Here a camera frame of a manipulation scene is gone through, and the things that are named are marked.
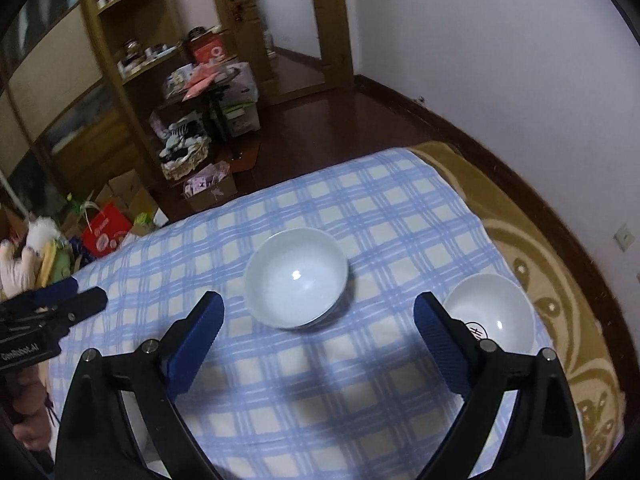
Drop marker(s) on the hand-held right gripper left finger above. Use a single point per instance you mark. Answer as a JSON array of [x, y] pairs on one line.
[[197, 345]]

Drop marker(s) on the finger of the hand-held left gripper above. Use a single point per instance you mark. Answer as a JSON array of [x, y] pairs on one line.
[[85, 302], [57, 287]]

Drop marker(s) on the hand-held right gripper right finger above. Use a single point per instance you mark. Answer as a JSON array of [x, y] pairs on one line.
[[442, 345]]

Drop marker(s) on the white bowl with red seal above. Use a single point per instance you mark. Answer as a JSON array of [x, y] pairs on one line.
[[500, 310]]

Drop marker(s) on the red patterned bowl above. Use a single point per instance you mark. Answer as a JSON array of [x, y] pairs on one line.
[[295, 280]]

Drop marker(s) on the person's left hand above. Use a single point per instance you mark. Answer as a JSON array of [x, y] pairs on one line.
[[30, 400]]

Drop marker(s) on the white stuffed toy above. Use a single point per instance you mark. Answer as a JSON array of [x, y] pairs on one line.
[[25, 255]]

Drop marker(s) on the red paper bag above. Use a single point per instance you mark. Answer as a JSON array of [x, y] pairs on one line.
[[105, 230]]

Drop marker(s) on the brown cardboard box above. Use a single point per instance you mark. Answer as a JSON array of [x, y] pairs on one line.
[[130, 195]]

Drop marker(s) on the cardboard box with pink packets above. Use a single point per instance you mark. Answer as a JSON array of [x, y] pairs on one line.
[[210, 187]]

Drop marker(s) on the blue plaid blanket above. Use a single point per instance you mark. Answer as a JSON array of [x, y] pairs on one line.
[[350, 200]]

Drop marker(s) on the wicker basket with clothes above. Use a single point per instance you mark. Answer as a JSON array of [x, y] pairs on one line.
[[185, 155]]

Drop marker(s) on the wooden shelf unit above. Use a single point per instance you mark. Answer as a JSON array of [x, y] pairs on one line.
[[100, 85]]

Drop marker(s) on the black tripod stand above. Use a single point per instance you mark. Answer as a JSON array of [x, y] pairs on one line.
[[216, 110]]

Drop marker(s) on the stack of printed boxes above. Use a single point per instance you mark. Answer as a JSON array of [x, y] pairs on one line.
[[235, 90]]

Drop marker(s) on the wooden door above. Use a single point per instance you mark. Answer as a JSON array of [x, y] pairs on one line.
[[240, 35]]

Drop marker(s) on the white wall socket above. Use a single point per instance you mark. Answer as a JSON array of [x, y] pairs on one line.
[[625, 235]]

